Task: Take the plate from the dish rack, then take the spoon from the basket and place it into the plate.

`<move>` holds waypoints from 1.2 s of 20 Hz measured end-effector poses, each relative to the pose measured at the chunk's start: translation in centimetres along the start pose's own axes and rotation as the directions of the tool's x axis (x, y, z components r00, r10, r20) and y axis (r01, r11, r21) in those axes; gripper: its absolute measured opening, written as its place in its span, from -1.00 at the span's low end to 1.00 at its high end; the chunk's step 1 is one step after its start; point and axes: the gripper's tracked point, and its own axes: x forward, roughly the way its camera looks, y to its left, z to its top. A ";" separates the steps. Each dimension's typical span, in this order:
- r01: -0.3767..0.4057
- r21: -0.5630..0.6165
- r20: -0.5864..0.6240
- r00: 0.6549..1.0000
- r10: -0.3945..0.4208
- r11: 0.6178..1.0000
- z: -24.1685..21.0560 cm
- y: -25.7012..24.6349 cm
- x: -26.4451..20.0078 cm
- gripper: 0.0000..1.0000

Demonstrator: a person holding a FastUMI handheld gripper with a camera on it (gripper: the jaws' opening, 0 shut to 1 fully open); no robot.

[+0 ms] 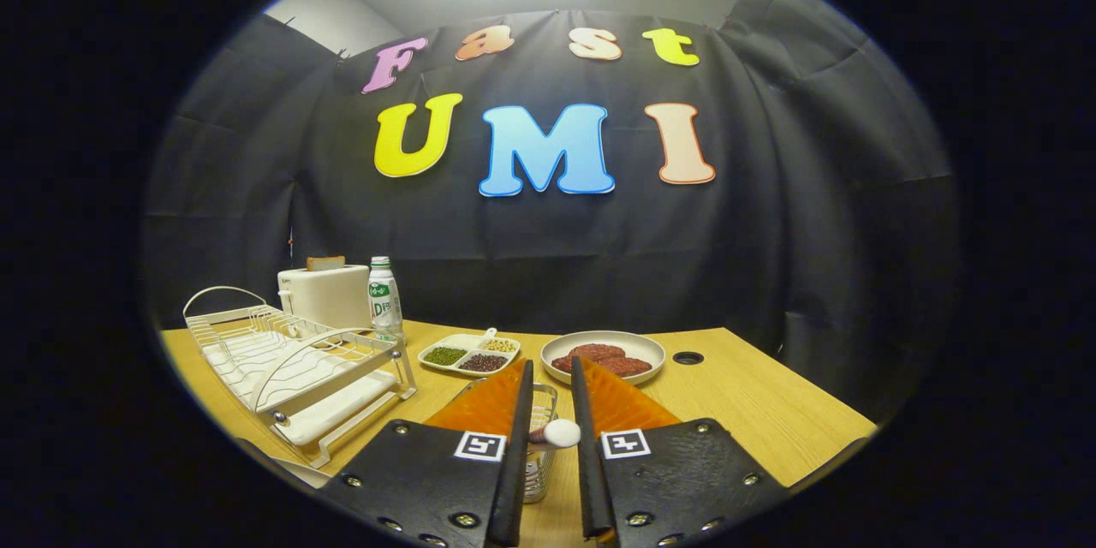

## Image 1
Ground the white wire dish rack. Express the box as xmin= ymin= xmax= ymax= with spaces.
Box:
xmin=182 ymin=285 xmax=419 ymax=469

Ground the white-headed wooden spoon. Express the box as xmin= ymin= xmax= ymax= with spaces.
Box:
xmin=529 ymin=418 xmax=583 ymax=450

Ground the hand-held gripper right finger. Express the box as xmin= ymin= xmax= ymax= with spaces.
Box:
xmin=570 ymin=357 xmax=789 ymax=548

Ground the white divided snack dish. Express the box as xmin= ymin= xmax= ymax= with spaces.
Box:
xmin=417 ymin=327 xmax=521 ymax=378

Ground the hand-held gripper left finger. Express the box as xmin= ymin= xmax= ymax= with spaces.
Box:
xmin=319 ymin=360 xmax=535 ymax=548

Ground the metal wire basket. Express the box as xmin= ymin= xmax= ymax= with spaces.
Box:
xmin=524 ymin=384 xmax=559 ymax=504

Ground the round white meat plate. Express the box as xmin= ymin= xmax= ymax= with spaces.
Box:
xmin=540 ymin=330 xmax=667 ymax=386

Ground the white toaster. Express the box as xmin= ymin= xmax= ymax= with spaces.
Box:
xmin=277 ymin=264 xmax=374 ymax=331

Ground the black backdrop cloth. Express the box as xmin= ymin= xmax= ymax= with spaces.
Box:
xmin=141 ymin=0 xmax=960 ymax=425

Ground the clear bottle with green label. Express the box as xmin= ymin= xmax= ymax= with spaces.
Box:
xmin=367 ymin=255 xmax=404 ymax=342

